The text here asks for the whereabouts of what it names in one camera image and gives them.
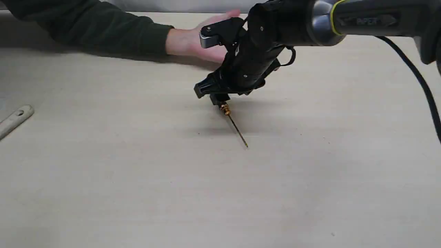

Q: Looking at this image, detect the person's bare open hand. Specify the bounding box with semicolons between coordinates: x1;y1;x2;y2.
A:
165;9;241;63

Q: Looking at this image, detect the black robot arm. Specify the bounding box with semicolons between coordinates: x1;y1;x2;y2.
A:
194;0;441;105

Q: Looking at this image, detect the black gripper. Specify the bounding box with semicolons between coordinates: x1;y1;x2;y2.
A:
194;42;281;106

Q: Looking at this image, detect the black and gold screwdriver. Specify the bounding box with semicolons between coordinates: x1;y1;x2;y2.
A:
219;102;249;148

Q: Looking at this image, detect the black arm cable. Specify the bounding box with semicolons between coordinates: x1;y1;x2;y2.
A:
281;36;441;143

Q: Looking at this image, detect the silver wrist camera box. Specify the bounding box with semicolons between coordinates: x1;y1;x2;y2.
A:
199;17;247;49

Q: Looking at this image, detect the dark green sleeved forearm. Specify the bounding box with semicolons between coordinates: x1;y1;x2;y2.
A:
2;0;172;55

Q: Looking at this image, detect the wooden handle paint brush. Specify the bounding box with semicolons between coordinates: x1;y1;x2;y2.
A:
0;105;34;140

